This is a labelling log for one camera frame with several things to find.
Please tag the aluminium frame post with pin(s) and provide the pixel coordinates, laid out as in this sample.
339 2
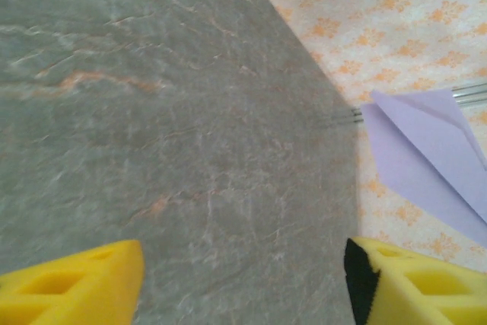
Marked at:
470 93

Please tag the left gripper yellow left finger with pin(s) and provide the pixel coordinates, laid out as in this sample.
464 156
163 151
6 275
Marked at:
76 287

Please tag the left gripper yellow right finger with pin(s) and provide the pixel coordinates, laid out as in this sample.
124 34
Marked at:
426 287

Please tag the lilac square paper sheet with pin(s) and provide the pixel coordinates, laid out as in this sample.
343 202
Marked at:
426 150

